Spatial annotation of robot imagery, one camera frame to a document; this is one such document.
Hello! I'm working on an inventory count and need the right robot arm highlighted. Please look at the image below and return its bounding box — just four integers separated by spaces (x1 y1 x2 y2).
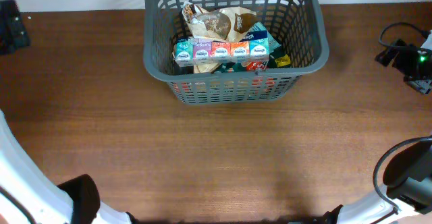
310 30 431 223

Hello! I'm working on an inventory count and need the beige paper bag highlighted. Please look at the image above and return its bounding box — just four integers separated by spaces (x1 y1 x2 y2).
173 48 221 74

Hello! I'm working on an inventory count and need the green Nescafe coffee bag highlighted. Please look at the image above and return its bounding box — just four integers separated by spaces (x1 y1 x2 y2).
213 47 292 74

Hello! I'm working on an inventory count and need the beige brown cookie bag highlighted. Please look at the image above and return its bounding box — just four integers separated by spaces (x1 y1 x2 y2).
182 1 258 43

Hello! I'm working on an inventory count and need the grey plastic shopping basket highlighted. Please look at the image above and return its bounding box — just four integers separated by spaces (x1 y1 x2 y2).
143 0 329 105

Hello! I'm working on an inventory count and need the red spaghetti pasta pack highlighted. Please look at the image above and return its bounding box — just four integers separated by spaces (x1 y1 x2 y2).
169 77 277 94

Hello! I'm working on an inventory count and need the light teal snack packet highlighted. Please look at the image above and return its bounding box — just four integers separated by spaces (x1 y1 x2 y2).
250 22 281 53

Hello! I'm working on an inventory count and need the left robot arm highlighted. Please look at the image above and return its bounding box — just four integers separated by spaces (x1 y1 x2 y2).
1 116 137 224

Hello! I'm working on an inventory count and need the white tissue multipack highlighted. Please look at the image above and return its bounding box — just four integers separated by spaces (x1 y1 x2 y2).
172 31 270 67

